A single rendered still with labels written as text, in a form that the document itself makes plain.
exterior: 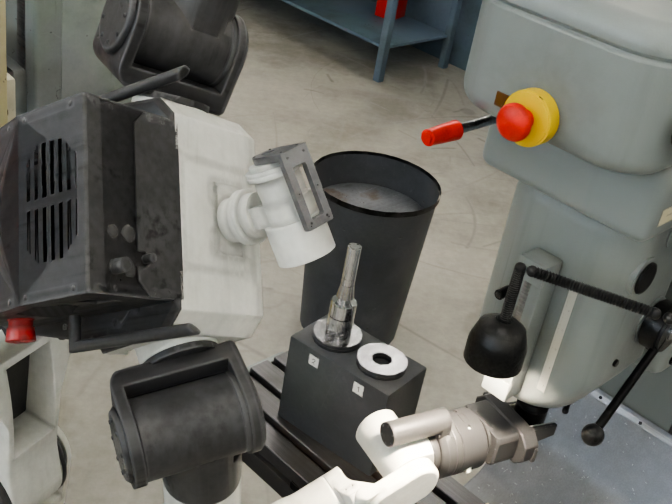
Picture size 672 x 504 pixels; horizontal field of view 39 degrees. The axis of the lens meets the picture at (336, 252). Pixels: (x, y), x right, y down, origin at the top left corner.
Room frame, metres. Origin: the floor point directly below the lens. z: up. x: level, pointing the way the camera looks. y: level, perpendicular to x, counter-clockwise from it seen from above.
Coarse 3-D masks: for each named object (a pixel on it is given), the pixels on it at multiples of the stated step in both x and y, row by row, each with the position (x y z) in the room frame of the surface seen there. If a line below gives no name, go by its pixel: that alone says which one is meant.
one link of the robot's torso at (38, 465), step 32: (0, 352) 1.02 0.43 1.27; (32, 352) 1.07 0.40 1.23; (64, 352) 1.08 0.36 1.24; (0, 384) 0.97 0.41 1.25; (32, 384) 1.07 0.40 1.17; (0, 416) 0.96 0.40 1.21; (32, 416) 1.07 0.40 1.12; (0, 448) 0.98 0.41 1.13; (32, 448) 1.01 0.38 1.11; (0, 480) 0.98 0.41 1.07; (32, 480) 1.01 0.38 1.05; (64, 480) 1.07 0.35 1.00
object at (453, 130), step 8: (456, 120) 1.03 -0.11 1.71; (472, 120) 1.05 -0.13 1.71; (480, 120) 1.06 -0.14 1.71; (488, 120) 1.07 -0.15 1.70; (432, 128) 1.00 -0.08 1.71; (440, 128) 1.00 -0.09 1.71; (448, 128) 1.01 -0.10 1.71; (456, 128) 1.02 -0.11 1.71; (464, 128) 1.03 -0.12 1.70; (472, 128) 1.04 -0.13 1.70; (424, 136) 0.99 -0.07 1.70; (432, 136) 0.99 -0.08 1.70; (440, 136) 0.99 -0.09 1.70; (448, 136) 1.00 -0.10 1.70; (456, 136) 1.01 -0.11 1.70; (432, 144) 0.99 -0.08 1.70
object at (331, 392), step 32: (320, 320) 1.44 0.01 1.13; (288, 352) 1.39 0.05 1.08; (320, 352) 1.36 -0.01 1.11; (352, 352) 1.38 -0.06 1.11; (384, 352) 1.37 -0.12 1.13; (288, 384) 1.38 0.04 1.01; (320, 384) 1.35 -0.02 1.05; (352, 384) 1.31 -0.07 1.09; (384, 384) 1.30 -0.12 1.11; (416, 384) 1.35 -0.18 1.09; (288, 416) 1.38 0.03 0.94; (320, 416) 1.34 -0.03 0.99; (352, 416) 1.31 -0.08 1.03; (352, 448) 1.30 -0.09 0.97
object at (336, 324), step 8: (336, 312) 1.39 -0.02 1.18; (352, 312) 1.39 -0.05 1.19; (328, 320) 1.40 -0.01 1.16; (336, 320) 1.39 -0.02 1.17; (344, 320) 1.39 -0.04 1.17; (352, 320) 1.40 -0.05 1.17; (328, 328) 1.40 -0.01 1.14; (336, 328) 1.39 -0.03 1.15; (344, 328) 1.39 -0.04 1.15; (336, 336) 1.39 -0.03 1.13; (344, 336) 1.39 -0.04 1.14
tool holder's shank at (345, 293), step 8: (352, 248) 1.40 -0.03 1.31; (360, 248) 1.41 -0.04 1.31; (352, 256) 1.40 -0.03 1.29; (344, 264) 1.41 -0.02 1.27; (352, 264) 1.40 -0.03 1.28; (344, 272) 1.40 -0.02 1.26; (352, 272) 1.40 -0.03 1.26; (344, 280) 1.40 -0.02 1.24; (352, 280) 1.40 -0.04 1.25; (344, 288) 1.40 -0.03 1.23; (352, 288) 1.40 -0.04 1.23; (344, 296) 1.40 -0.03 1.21; (352, 296) 1.40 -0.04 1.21
